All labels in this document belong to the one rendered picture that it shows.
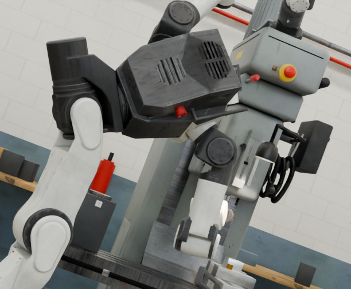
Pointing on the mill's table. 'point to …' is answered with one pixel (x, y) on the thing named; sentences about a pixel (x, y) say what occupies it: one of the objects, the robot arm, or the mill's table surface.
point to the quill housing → (231, 127)
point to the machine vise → (213, 282)
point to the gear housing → (269, 98)
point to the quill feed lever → (269, 182)
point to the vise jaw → (233, 276)
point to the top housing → (242, 47)
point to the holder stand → (92, 221)
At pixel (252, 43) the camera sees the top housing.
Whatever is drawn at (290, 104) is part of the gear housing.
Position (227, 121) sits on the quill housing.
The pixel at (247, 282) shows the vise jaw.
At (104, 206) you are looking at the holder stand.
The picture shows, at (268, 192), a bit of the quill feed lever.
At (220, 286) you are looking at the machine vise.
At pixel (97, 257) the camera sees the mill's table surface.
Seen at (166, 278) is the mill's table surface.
